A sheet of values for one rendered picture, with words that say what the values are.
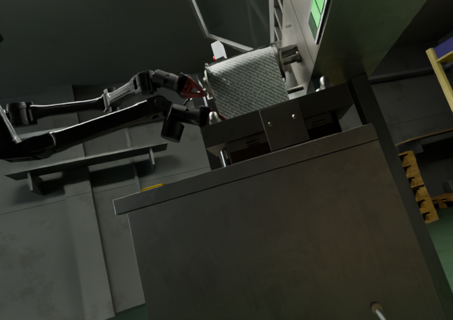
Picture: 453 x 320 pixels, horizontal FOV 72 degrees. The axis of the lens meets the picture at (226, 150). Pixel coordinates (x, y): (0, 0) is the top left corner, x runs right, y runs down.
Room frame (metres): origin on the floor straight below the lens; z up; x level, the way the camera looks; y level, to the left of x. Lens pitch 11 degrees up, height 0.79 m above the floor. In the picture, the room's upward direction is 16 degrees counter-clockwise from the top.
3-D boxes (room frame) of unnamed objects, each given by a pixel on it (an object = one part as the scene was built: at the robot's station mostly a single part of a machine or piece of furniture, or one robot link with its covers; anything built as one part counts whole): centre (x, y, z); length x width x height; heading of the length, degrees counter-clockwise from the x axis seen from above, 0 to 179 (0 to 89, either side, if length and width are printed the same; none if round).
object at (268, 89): (0.99, -0.13, 1.11); 0.23 x 0.01 x 0.18; 84
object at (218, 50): (1.61, -0.10, 1.66); 0.07 x 0.07 x 0.10; 71
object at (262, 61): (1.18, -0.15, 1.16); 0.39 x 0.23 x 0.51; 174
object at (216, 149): (0.87, -0.15, 1.00); 0.40 x 0.16 x 0.06; 84
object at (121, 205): (1.99, -0.15, 0.88); 2.52 x 0.66 x 0.04; 174
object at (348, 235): (1.99, -0.17, 0.43); 2.52 x 0.64 x 0.86; 174
